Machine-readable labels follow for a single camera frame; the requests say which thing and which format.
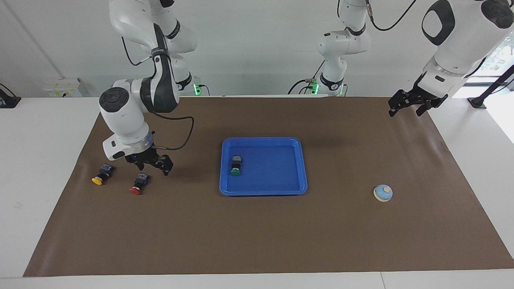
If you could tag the brown table mat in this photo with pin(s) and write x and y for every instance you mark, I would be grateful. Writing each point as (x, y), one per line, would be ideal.
(257, 233)

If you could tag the black slanted stand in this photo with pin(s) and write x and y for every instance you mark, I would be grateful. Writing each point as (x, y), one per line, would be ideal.
(478, 102)

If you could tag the white wall socket box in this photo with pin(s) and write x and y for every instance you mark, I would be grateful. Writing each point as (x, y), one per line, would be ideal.
(64, 88)

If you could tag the bright window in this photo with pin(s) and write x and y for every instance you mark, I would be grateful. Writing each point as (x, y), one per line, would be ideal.
(502, 56)

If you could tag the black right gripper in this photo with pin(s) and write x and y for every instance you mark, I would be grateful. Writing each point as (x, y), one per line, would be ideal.
(146, 157)

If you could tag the black desk bracket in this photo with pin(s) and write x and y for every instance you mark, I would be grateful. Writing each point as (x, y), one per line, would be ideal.
(8, 101)

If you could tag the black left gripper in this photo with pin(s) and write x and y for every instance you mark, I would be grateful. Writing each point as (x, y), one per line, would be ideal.
(409, 98)

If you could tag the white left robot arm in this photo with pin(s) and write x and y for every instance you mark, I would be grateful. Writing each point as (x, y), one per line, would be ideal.
(457, 36)

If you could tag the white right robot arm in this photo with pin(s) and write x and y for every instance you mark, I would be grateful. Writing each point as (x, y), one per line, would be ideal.
(122, 116)

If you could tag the yellow push button switch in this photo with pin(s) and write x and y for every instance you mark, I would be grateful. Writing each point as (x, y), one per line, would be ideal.
(102, 173)

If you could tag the blue plastic tray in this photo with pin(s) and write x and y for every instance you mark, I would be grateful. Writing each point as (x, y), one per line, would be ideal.
(273, 172)

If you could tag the green push button switch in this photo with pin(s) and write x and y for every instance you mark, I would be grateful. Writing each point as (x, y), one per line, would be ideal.
(236, 166)

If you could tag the blue call bell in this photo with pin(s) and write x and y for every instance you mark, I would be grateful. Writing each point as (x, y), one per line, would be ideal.
(383, 193)

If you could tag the red push button switch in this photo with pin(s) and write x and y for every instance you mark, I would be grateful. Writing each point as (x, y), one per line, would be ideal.
(139, 185)

